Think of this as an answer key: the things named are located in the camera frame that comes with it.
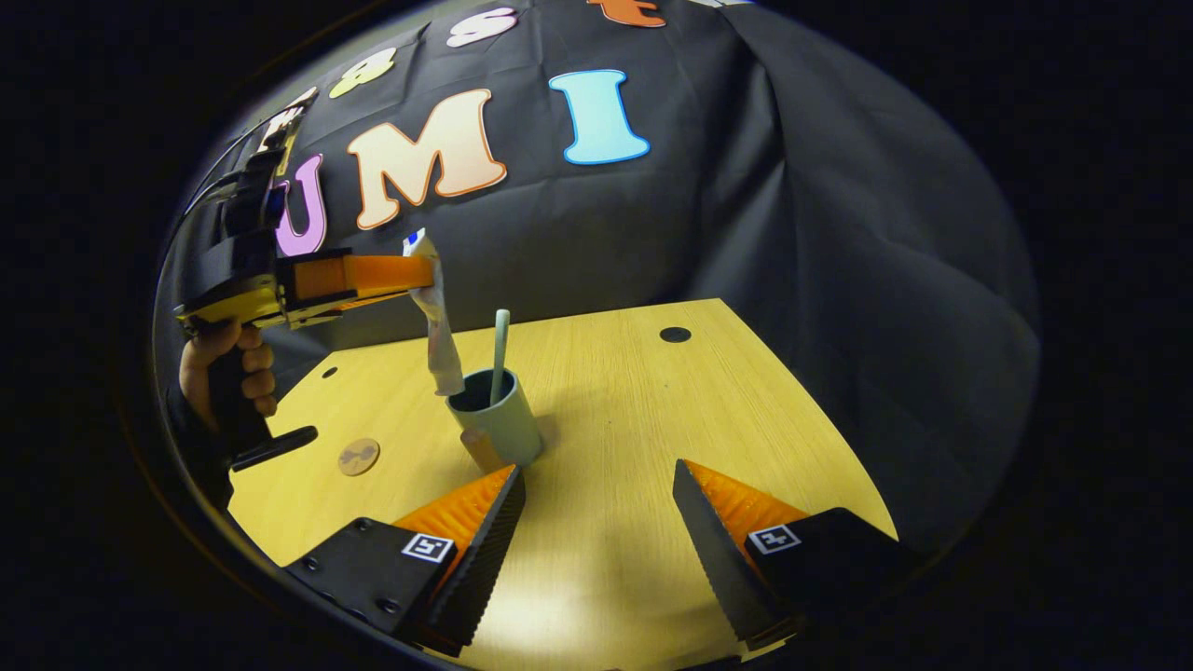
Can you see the round cork coaster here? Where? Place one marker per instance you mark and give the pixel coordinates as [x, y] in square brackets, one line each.
[359, 457]

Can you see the white toothpaste tube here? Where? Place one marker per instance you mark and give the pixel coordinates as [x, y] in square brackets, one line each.
[443, 345]

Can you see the black backdrop cloth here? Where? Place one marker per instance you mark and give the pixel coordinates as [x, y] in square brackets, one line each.
[746, 214]

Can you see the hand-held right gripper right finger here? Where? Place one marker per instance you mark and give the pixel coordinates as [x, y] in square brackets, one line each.
[713, 550]

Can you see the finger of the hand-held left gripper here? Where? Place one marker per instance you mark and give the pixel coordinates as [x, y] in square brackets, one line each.
[373, 275]
[317, 312]

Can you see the wooden desktop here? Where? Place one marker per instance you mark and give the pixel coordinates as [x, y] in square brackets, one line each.
[634, 401]

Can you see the pale green toothbrush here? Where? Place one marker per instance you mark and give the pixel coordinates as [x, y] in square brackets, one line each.
[500, 345]

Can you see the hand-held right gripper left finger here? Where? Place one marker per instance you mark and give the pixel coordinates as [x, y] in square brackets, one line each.
[489, 550]

